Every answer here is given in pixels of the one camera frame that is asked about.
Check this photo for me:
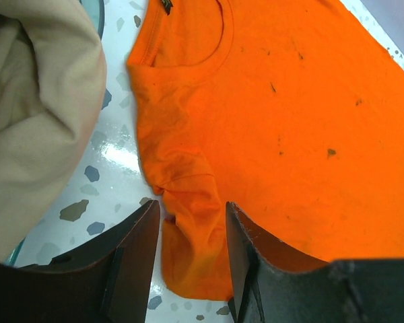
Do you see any beige t shirt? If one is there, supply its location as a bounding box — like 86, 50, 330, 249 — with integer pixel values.
0, 1, 106, 262

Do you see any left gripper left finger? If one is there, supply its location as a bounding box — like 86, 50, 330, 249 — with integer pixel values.
0, 200, 160, 322

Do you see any orange t shirt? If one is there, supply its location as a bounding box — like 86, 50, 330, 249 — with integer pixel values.
127, 1, 404, 301

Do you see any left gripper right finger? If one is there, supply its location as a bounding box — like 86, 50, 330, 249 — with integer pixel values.
226, 203, 404, 323

